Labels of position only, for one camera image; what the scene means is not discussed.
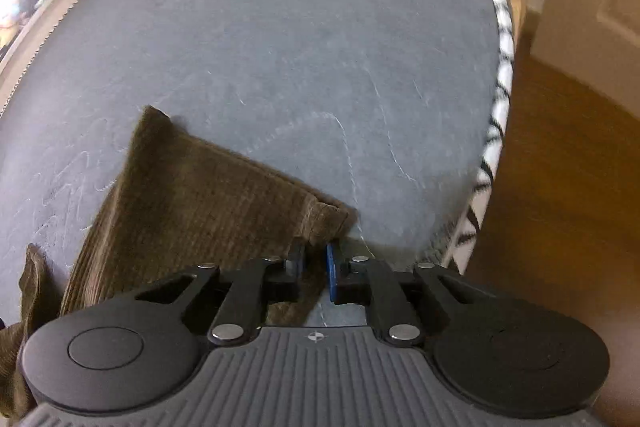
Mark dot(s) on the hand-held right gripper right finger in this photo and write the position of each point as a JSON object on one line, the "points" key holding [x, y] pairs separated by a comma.
{"points": [[331, 267]]}

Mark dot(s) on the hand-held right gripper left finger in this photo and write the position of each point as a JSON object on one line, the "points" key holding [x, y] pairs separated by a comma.
{"points": [[298, 263]]}

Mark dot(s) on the grey quilted blanket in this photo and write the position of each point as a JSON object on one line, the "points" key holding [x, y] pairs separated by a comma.
{"points": [[300, 57]]}

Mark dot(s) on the black white striped bed sheet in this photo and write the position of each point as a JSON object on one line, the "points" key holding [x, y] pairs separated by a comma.
{"points": [[502, 37]]}

